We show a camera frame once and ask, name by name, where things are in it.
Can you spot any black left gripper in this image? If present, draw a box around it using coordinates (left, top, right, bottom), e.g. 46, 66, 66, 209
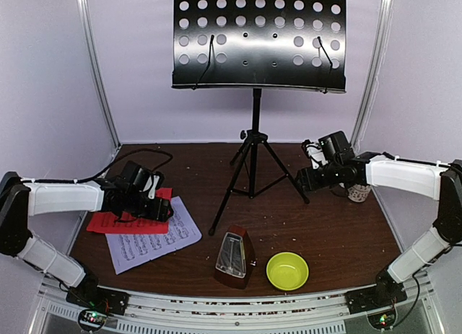
125, 190, 173, 221

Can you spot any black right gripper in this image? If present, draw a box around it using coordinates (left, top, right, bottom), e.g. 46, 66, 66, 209
295, 161, 342, 192

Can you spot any red sheet music paper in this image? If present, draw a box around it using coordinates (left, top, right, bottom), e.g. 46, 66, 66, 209
86, 187, 173, 235

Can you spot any black perforated music stand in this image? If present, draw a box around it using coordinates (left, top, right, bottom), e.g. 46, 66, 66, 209
170, 0, 349, 237

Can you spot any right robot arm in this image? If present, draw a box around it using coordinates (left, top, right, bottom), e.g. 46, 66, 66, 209
296, 131, 461, 307

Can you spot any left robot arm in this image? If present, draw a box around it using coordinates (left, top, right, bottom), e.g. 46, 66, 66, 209
1, 162, 173, 308

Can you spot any white patterned mug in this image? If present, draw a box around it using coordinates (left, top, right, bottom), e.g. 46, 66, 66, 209
340, 183, 372, 203

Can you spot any white sheet music paper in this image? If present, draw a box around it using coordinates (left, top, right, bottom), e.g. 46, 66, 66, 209
105, 196, 202, 275

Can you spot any green bowl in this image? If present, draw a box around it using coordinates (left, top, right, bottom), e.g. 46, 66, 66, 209
266, 252, 310, 291

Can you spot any wooden metronome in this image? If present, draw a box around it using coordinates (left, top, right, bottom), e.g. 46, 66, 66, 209
214, 225, 256, 289

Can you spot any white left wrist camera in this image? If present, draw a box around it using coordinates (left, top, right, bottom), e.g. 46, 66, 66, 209
144, 172, 165, 200

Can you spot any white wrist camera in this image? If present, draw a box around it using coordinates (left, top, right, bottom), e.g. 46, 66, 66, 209
144, 172, 165, 200
302, 139, 326, 169

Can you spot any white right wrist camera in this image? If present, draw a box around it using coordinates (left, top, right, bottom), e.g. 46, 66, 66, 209
302, 139, 326, 169

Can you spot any left aluminium frame post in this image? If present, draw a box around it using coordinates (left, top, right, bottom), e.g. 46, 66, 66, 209
77, 0, 121, 149

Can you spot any aluminium frame post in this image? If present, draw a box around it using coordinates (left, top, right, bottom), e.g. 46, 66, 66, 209
351, 0, 394, 151
77, 0, 121, 149

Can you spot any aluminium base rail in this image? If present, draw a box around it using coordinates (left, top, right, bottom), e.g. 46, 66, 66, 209
35, 272, 445, 334

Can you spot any right aluminium frame post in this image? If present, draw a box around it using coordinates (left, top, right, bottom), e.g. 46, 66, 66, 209
351, 0, 394, 151

